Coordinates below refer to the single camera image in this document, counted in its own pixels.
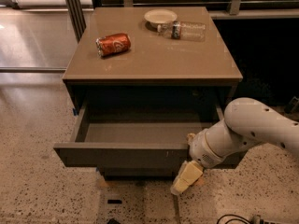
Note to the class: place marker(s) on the blue tape piece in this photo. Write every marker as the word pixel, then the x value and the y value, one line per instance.
pixel 75 113

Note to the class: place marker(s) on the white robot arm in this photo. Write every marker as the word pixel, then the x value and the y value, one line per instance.
pixel 246 123

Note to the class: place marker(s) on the brown drawer cabinet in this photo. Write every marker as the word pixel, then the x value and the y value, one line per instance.
pixel 154 69

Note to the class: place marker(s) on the white bowl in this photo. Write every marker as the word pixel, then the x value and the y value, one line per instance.
pixel 156 17

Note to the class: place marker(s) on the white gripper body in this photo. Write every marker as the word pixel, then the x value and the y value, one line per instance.
pixel 200 150

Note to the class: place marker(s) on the orange soda can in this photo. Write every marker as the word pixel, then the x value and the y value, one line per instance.
pixel 113 44

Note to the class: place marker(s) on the metal railing frame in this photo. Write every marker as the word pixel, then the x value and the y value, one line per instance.
pixel 233 17

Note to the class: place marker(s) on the clear plastic bottle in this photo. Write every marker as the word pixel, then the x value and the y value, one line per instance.
pixel 183 30

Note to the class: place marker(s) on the drawer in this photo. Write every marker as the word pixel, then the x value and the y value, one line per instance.
pixel 138 172
pixel 150 136

